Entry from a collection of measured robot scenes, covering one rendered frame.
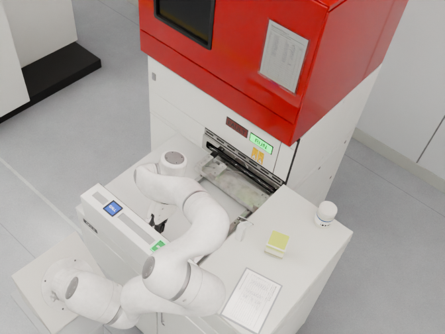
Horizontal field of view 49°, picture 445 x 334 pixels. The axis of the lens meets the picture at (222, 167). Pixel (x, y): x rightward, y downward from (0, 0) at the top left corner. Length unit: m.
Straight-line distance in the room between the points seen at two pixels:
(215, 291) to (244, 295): 0.58
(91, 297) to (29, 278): 0.43
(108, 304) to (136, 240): 0.45
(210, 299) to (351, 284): 1.92
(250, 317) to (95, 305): 0.56
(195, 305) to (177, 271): 0.10
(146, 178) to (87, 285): 0.34
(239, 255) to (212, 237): 0.69
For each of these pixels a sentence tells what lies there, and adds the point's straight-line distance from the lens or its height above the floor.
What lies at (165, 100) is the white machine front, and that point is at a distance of 2.33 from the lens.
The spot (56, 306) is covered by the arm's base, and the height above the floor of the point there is 0.89.
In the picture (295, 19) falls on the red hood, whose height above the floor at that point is 1.73.
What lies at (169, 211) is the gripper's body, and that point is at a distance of 1.62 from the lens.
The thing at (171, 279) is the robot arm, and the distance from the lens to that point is 1.11.
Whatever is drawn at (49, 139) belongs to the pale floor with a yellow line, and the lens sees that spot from 3.57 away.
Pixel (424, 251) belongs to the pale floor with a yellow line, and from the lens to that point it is 3.34.
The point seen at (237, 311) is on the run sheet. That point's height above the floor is 0.97.
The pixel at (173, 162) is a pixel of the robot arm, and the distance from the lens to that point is 1.46.
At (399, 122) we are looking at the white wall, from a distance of 3.52.
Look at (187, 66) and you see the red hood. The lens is 2.00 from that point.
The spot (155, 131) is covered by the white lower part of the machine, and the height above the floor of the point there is 0.71.
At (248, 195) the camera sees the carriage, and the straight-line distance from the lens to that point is 2.10.
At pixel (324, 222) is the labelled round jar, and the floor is 1.01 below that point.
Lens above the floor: 2.54
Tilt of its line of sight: 50 degrees down
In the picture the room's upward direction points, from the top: 8 degrees clockwise
